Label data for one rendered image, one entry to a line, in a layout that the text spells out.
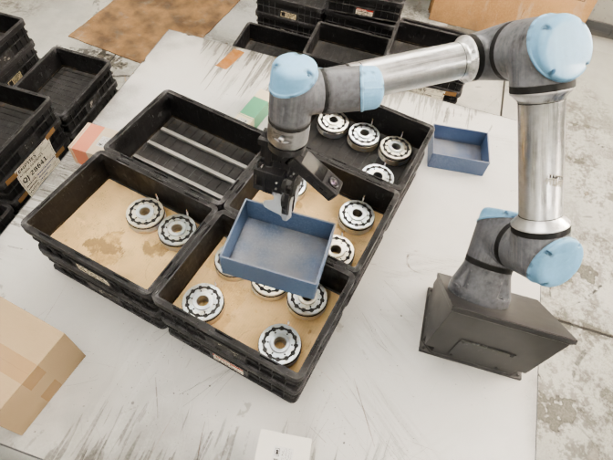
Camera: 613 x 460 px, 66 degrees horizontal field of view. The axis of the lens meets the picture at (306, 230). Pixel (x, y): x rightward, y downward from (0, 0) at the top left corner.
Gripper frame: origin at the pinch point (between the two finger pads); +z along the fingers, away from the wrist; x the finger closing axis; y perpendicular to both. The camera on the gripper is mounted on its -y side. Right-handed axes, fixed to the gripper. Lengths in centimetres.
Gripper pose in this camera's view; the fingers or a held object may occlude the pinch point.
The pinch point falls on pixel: (289, 215)
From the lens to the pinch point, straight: 101.0
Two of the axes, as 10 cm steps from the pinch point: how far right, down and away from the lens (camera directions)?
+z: -1.1, 6.4, 7.6
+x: -3.1, 7.1, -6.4
